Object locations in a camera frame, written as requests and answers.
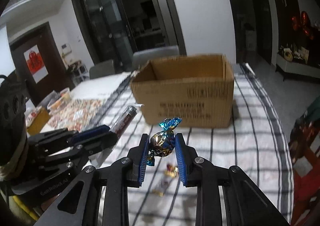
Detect blue gold foil candy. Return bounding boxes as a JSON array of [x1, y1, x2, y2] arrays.
[[147, 117, 182, 166]]

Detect brown cardboard box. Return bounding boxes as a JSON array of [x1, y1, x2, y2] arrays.
[[130, 54, 234, 128]]

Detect red gold foil candy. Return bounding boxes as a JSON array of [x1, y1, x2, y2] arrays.
[[152, 163, 178, 197]]

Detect patterned floral table mat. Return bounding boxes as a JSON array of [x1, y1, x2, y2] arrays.
[[48, 99, 107, 132]]

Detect clear plastic food container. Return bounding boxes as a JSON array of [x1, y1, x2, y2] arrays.
[[42, 87, 71, 112]]

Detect small brown box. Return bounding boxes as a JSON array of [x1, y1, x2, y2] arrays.
[[26, 108, 50, 136]]

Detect grey dining chair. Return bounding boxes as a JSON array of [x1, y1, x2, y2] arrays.
[[89, 60, 116, 80], [132, 46, 180, 70]]

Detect plaid table cloth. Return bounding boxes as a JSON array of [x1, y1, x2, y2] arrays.
[[89, 64, 296, 226]]

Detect red poster on door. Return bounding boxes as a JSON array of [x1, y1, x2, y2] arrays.
[[24, 45, 48, 84]]

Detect red stool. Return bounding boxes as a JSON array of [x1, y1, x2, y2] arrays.
[[289, 117, 319, 225]]

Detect glass sliding door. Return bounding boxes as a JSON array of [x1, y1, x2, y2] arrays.
[[71, 0, 186, 72]]

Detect green cloth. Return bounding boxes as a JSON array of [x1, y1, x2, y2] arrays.
[[303, 97, 320, 123]]

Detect white low cabinet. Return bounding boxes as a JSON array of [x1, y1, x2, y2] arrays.
[[276, 54, 319, 83]]

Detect red balloon decoration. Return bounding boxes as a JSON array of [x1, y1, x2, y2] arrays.
[[291, 11, 312, 38]]

